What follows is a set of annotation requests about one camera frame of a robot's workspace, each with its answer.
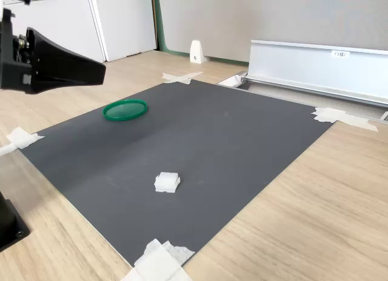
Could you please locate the small white plastic terminal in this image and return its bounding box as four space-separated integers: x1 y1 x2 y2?
153 171 181 194

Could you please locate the round green lid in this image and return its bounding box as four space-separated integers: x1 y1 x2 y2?
102 99 149 122

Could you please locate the white tape piece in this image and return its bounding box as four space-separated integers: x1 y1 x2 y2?
5 126 46 150
311 106 380 133
120 238 196 281
161 70 205 85

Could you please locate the dark grey mat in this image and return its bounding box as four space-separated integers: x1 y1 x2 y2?
18 79 336 267

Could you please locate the silver metal plate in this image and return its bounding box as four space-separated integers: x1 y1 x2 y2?
217 71 253 91

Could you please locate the grey partition panel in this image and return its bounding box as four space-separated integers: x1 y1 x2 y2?
157 0 388 64

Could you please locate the green partition frame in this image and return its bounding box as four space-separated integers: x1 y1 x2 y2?
151 0 251 67

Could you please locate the small white bracket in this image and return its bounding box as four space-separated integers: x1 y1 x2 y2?
190 39 206 64

